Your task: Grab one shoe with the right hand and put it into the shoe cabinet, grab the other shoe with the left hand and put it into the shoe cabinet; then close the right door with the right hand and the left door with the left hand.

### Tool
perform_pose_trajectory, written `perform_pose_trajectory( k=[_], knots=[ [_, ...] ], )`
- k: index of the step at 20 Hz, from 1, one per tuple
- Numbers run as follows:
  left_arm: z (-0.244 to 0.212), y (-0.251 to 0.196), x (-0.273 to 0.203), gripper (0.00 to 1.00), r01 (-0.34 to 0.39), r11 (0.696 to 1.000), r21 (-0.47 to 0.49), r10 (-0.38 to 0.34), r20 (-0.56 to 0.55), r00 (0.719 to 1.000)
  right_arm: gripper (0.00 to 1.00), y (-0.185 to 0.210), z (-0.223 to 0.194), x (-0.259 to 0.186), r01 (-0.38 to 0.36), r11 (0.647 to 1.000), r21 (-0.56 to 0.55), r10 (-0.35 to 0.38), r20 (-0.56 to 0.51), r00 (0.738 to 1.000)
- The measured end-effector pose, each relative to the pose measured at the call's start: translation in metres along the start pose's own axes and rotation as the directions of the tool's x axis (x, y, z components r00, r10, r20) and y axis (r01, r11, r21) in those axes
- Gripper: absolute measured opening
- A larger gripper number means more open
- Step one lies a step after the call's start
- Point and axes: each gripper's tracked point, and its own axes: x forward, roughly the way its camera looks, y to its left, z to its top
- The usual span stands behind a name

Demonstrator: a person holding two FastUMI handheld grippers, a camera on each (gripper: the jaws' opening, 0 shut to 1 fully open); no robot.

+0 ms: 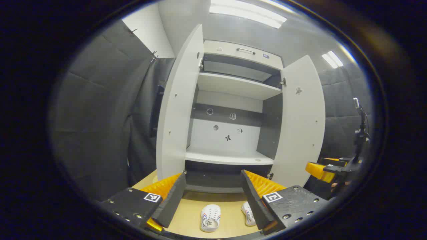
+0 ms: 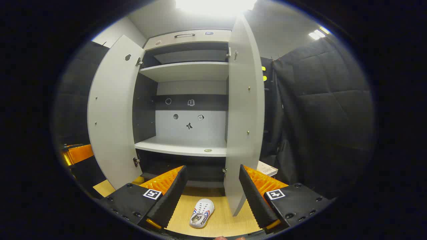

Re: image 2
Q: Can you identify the large ceiling light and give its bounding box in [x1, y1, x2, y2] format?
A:
[175, 0, 257, 15]

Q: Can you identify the grey shoe cabinet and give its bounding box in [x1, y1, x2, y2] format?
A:
[133, 29, 232, 197]

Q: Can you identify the black backdrop cloth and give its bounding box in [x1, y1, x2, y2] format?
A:
[260, 57, 285, 167]

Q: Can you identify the white paperback book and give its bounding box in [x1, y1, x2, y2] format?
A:
[256, 161, 279, 177]

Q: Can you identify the grey cabinet door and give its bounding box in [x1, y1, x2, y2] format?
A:
[224, 13, 266, 217]
[87, 35, 146, 190]

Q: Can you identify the small ceiling light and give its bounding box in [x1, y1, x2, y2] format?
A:
[309, 26, 331, 40]

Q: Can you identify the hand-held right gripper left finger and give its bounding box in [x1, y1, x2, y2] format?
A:
[100, 165, 188, 230]

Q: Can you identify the white striped shoe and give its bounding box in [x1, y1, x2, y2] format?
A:
[189, 198, 215, 229]

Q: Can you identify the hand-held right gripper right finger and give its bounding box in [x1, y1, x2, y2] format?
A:
[239, 164, 334, 234]

